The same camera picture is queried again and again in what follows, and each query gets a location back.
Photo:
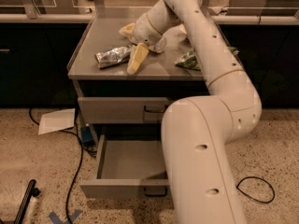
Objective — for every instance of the open lower grey drawer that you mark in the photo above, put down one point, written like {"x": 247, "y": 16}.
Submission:
{"x": 124, "y": 167}

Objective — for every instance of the black upper drawer handle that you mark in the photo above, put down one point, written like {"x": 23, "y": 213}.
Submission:
{"x": 157, "y": 111}

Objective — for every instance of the white paper sheet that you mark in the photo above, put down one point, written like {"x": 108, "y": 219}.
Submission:
{"x": 57, "y": 121}

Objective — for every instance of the closed upper grey drawer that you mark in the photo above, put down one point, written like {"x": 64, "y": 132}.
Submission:
{"x": 99, "y": 110}

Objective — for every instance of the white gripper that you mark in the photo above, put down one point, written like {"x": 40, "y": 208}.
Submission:
{"x": 144, "y": 32}

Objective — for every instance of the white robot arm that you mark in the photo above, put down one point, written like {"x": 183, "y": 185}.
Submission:
{"x": 195, "y": 130}

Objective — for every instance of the black bar object on floor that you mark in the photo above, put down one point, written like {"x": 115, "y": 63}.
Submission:
{"x": 31, "y": 191}

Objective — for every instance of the white paper bowl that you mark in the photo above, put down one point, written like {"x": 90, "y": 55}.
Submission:
{"x": 182, "y": 34}

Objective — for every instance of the clear plastic water bottle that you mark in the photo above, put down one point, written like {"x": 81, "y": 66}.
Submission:
{"x": 160, "y": 46}

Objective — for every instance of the crushed silver redbull can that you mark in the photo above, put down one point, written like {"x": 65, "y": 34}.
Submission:
{"x": 111, "y": 57}

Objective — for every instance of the green chip bag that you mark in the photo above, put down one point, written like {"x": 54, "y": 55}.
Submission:
{"x": 190, "y": 61}

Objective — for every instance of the metal lower drawer handle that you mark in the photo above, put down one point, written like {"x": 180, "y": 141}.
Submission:
{"x": 154, "y": 192}

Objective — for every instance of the blue power adapter box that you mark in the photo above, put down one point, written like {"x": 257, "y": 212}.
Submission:
{"x": 86, "y": 136}

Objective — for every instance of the grey metal drawer cabinet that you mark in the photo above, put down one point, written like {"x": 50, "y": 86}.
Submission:
{"x": 157, "y": 76}

